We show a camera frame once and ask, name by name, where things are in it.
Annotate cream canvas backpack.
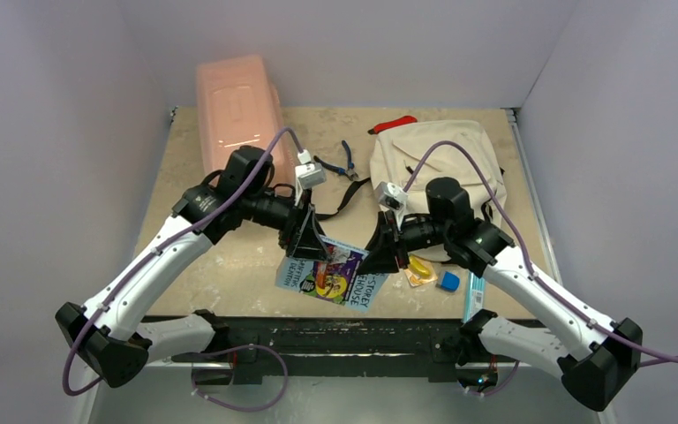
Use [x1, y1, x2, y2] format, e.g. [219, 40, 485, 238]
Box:
[309, 119, 508, 230]

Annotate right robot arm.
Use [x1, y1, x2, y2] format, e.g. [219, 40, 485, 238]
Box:
[358, 178, 643, 412]

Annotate banana eraser blister pack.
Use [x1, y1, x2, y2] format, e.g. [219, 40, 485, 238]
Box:
[403, 255, 438, 287]

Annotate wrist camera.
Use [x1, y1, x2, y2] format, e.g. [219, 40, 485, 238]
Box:
[294, 149, 327, 205]
[374, 181, 408, 228]

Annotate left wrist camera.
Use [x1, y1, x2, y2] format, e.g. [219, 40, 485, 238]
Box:
[294, 149, 327, 205]

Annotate blue grey eraser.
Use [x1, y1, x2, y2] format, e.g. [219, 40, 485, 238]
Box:
[436, 271, 461, 292]

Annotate blue pencil pack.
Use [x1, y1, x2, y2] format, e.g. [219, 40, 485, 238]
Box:
[463, 272, 486, 322]

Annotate blue handled pliers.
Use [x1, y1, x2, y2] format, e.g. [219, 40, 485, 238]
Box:
[313, 139, 358, 181]

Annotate pink plastic storage box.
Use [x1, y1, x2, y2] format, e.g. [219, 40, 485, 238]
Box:
[196, 55, 284, 174]

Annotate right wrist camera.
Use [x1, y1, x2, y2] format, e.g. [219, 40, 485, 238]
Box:
[374, 181, 408, 228]

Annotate red handled utility knife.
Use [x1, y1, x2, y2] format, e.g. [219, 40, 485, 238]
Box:
[367, 115, 418, 135]

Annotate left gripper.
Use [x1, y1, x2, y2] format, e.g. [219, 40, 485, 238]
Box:
[242, 185, 332, 261]

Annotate treehouse storey paperback book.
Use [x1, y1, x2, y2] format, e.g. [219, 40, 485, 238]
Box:
[275, 236, 388, 313]

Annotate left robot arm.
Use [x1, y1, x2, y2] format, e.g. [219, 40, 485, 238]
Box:
[56, 146, 328, 388]

